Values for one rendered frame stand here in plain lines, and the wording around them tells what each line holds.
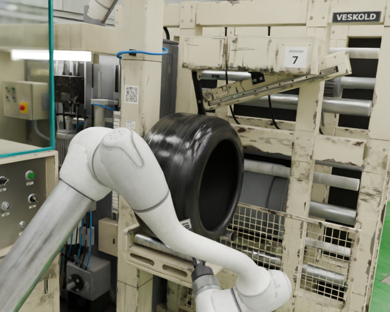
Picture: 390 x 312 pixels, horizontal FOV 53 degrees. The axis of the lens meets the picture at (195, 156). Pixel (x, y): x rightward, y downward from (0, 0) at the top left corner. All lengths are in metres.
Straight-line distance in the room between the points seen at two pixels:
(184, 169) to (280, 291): 0.52
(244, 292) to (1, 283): 0.62
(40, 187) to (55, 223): 0.76
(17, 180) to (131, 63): 0.66
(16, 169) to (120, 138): 0.87
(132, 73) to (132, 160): 0.90
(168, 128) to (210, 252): 0.63
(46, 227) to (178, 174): 0.56
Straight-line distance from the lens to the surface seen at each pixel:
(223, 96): 1.90
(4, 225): 1.68
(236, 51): 1.74
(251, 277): 1.13
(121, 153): 0.83
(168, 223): 0.94
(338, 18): 1.94
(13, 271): 1.02
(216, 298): 1.21
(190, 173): 1.39
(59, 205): 0.99
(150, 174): 0.86
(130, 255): 1.75
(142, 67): 1.67
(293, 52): 1.65
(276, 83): 1.80
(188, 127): 1.48
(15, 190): 1.67
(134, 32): 1.70
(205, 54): 1.80
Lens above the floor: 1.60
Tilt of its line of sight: 11 degrees down
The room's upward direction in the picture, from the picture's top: 3 degrees clockwise
